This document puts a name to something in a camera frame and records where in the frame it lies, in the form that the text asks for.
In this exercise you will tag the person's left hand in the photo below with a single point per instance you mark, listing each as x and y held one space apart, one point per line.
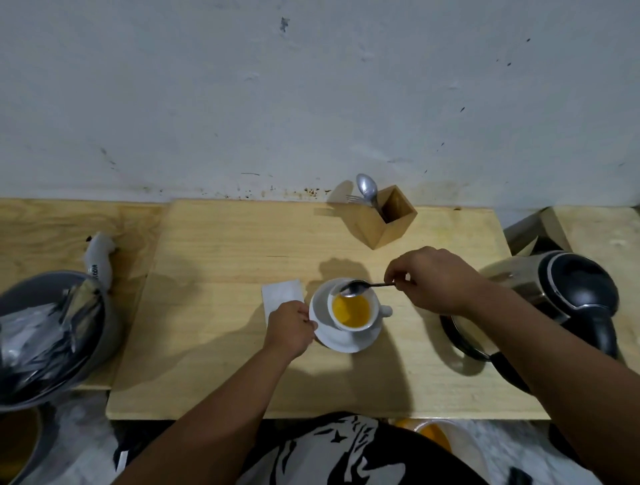
287 332

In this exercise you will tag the person's right hand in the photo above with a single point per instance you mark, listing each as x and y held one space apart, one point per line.
440 280

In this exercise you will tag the person's left thumb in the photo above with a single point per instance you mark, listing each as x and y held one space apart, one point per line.
310 327

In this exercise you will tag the person's right thumb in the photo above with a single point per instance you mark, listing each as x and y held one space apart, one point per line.
407 294

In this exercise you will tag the white ceramic saucer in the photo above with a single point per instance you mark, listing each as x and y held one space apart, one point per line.
340 342

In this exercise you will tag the small metal teaspoon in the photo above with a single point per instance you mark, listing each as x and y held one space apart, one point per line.
352 288

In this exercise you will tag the person's right forearm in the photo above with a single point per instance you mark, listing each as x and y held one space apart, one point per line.
555 369

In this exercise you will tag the person's left forearm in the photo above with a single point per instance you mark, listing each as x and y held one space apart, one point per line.
220 419

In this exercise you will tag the white ceramic cup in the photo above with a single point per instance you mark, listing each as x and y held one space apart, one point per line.
372 320

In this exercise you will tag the white paper sachet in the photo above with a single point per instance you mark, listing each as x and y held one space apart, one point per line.
280 295

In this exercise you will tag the yellow tea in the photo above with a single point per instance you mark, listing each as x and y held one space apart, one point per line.
351 311

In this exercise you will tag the wooden cutlery holder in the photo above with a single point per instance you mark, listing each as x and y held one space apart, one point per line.
387 225

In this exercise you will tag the metal fork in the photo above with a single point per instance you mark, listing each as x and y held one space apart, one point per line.
355 199

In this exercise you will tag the large metal spoon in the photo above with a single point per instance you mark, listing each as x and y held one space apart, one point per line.
366 187

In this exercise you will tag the large light wooden board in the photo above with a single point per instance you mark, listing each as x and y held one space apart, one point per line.
215 250

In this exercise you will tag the black white printed shirt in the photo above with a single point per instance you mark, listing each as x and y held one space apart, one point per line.
350 454

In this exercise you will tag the white bucket with orange liquid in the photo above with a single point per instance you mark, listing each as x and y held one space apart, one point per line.
450 442

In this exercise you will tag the steel kettle with black lid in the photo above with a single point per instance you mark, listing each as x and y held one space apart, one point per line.
575 285

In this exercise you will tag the grey round bin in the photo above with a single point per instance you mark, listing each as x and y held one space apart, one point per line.
107 330

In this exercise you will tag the small black object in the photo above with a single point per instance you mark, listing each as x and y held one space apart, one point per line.
521 477

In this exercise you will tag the white plastic lighter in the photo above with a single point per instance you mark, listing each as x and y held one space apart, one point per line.
97 260

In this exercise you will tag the brown bowl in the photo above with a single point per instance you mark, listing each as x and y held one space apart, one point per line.
17 442

